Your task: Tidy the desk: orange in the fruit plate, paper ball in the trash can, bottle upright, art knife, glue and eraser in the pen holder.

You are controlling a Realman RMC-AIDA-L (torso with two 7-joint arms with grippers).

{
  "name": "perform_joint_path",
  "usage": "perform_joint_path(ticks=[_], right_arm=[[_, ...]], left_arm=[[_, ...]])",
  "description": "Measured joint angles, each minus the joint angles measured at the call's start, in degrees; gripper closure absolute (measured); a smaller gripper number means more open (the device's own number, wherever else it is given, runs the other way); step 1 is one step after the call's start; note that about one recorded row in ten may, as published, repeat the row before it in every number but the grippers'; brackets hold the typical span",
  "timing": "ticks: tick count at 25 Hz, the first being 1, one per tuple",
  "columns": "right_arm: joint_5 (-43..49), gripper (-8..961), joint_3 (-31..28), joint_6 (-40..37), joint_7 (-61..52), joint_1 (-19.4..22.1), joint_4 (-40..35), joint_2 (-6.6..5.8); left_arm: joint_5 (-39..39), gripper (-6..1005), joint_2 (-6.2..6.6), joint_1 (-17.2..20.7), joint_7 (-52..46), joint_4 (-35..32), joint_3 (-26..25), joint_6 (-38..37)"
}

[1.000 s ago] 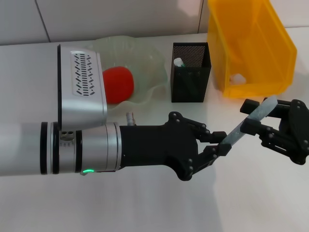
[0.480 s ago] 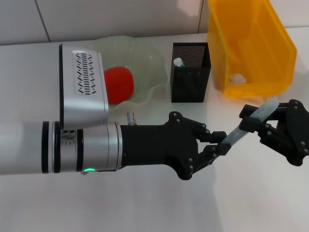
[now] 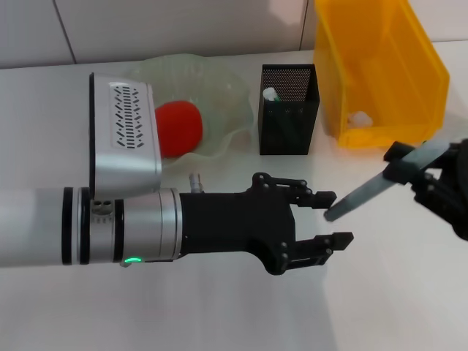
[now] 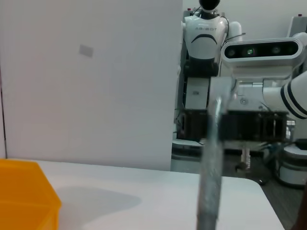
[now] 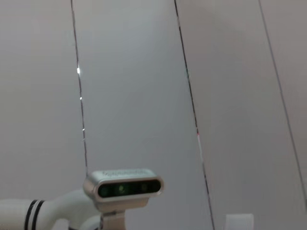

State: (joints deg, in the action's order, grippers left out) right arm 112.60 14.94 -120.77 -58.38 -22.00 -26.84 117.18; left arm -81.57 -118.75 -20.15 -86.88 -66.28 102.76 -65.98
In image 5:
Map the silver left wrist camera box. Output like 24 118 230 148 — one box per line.
83 168 165 230

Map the white wall plate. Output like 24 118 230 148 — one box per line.
225 213 254 230

